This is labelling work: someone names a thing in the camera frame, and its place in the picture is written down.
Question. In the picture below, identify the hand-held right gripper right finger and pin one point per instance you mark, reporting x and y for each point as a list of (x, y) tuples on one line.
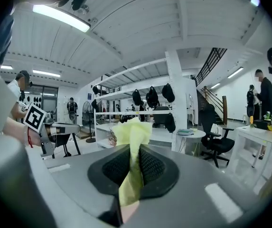
[(192, 198)]

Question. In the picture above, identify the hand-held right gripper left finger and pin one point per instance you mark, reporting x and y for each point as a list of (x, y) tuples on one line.
[(83, 189)]

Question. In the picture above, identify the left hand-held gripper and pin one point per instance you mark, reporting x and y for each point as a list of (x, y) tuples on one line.
[(34, 117)]

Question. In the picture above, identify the yellow cloth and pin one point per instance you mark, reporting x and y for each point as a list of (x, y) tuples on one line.
[(135, 132)]

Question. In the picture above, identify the person's left forearm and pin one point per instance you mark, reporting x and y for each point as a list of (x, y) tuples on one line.
[(17, 129)]

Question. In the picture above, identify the green plate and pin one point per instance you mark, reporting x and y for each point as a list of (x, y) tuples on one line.
[(185, 132)]

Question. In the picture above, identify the black standing fan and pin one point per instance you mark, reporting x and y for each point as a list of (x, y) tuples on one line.
[(87, 110)]

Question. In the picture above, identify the black hanging cap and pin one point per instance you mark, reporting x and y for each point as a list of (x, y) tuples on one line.
[(152, 97), (170, 123), (95, 90), (137, 97), (168, 92), (94, 104)]

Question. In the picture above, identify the dried plant bouquet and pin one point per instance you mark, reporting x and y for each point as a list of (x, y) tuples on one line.
[(112, 138)]

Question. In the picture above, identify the black office chair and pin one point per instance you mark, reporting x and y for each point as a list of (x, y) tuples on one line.
[(160, 115), (218, 144)]

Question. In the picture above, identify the ceiling tube light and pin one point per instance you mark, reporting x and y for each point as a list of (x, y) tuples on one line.
[(46, 73), (235, 72), (62, 18)]

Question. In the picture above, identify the round white table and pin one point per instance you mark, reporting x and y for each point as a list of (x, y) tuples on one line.
[(197, 133)]

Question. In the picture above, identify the white console table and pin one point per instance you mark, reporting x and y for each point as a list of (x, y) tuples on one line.
[(190, 113)]

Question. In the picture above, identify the black box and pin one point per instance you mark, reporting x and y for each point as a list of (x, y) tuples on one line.
[(262, 124)]

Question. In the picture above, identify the white shelving unit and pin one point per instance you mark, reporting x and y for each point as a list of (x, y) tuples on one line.
[(176, 79)]

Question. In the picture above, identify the staircase with black railing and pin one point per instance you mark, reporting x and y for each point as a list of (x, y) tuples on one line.
[(211, 63)]

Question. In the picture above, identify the blue wall sign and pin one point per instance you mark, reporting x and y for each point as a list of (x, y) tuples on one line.
[(89, 97)]

